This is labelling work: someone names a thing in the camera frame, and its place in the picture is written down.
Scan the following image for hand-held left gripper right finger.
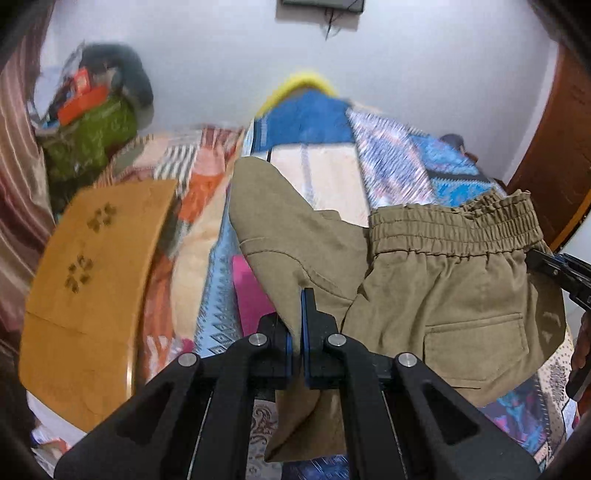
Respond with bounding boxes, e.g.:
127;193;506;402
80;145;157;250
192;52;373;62
300;288;541;480

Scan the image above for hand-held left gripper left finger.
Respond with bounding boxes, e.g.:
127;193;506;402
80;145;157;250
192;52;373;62
54;311;294;480

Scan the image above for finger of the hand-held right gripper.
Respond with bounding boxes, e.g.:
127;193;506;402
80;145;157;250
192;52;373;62
525;248;591;280
561;272;591;311

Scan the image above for khaki elastic-waist shorts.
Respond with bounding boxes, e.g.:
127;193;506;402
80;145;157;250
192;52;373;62
228;157;570;462

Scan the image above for white dotted bed sheet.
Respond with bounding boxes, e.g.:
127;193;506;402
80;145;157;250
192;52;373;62
540;342;575;462

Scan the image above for pink cloth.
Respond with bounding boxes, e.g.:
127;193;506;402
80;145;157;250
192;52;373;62
231;255;278;337

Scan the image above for wooden door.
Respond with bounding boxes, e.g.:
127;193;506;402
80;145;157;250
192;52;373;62
505;41;591;252

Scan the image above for grey backpack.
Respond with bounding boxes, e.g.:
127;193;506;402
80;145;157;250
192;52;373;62
438;133;478;162

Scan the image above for wooden lap table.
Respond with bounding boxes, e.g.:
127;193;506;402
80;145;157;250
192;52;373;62
18;179;178;432

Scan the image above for blue patchwork blanket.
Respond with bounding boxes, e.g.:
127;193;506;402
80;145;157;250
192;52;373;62
194;90;575;480

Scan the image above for green patterned bag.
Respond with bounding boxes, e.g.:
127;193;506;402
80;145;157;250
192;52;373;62
39;99;139;185

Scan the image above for grey plush toy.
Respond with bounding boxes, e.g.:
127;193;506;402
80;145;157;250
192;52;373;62
81;42;155;130

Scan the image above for striped pink curtain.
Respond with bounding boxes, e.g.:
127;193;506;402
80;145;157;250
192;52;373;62
0;14;58;356

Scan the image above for orange box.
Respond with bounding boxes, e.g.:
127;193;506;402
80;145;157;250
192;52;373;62
58;69;109;125

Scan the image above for black cable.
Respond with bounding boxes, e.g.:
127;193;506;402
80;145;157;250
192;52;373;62
323;9;342;41

